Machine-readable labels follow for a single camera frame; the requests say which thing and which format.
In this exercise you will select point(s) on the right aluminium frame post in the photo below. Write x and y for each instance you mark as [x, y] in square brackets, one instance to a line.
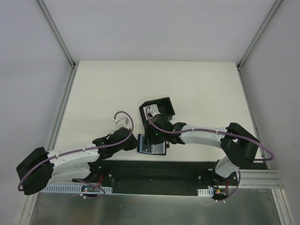
[262, 28]

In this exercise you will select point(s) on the front aluminium extrusion rail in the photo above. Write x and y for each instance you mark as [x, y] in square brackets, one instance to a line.
[257, 179]

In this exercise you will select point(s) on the left aluminium frame post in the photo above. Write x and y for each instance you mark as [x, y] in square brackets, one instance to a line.
[54, 30]

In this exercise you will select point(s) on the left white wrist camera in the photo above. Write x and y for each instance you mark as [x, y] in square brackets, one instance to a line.
[122, 122]

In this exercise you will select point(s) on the black leather card holder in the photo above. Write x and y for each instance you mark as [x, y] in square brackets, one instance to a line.
[158, 149]

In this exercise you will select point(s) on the left aluminium side rail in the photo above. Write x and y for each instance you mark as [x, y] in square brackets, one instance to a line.
[54, 133]

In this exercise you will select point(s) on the electronics board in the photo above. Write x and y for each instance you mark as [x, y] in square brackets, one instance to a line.
[90, 189]
[221, 192]

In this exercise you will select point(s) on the right electronics board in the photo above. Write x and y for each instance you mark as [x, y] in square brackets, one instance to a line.
[221, 192]

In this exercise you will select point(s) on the left electronics board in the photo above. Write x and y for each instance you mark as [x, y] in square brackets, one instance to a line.
[90, 189]

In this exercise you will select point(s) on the right white cable duct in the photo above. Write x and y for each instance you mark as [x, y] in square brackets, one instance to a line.
[205, 192]

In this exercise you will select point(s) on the white credit card stack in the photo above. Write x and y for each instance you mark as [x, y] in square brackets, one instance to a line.
[149, 108]

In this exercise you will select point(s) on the right aluminium side rail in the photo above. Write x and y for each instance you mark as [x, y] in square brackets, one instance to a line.
[263, 153]

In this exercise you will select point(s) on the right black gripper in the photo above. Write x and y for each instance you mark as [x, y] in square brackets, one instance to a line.
[153, 139]

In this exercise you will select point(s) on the white cable duct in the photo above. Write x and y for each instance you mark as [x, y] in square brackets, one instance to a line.
[205, 192]
[72, 189]

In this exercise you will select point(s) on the aluminium side rail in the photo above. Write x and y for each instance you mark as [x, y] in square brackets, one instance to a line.
[54, 133]
[263, 153]

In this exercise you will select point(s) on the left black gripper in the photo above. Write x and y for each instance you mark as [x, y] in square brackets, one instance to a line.
[133, 144]

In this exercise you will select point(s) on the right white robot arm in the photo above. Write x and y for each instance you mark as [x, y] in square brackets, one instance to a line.
[239, 146]

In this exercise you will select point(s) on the black card tray box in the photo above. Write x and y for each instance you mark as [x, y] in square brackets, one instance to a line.
[161, 106]

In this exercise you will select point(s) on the aluminium frame post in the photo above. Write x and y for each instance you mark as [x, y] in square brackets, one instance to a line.
[262, 28]
[54, 30]

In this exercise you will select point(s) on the left white cable duct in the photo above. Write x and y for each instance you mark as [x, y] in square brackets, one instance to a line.
[72, 189]

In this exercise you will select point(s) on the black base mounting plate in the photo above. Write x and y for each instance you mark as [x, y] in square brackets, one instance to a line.
[160, 177]

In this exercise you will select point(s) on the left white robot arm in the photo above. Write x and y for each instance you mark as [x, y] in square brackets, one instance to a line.
[42, 167]

